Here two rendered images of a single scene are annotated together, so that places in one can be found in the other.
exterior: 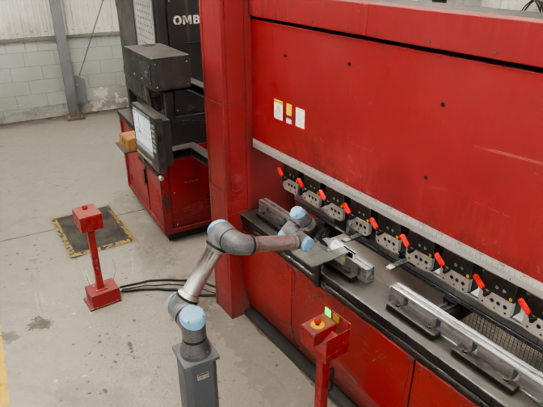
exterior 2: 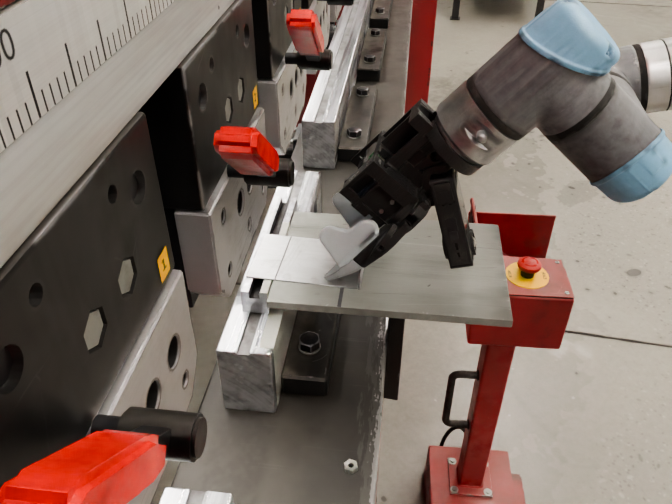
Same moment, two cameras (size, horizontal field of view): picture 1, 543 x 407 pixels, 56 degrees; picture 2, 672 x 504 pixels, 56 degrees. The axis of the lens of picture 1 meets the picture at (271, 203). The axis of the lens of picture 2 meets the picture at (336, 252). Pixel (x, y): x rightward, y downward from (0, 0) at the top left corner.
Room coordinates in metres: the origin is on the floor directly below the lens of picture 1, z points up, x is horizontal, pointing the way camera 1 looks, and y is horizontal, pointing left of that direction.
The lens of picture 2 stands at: (2.93, 0.07, 1.45)
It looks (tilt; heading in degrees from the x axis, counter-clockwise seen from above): 37 degrees down; 221
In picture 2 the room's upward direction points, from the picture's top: straight up
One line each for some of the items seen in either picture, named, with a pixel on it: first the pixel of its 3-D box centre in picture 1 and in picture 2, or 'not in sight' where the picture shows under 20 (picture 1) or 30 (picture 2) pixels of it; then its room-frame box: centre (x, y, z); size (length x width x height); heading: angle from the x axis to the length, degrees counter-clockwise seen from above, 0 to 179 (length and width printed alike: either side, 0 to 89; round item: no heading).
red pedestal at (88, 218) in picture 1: (94, 255); not in sight; (3.33, 1.35, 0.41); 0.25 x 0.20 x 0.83; 125
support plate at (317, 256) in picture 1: (319, 252); (391, 263); (2.44, -0.27, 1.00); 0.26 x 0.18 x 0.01; 125
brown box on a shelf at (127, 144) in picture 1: (133, 139); not in sight; (4.20, 1.18, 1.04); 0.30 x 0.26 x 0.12; 29
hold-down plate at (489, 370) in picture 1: (484, 368); (372, 53); (1.67, -0.92, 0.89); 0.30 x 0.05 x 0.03; 35
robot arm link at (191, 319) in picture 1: (192, 322); not in sight; (1.91, 0.37, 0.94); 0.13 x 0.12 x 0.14; 33
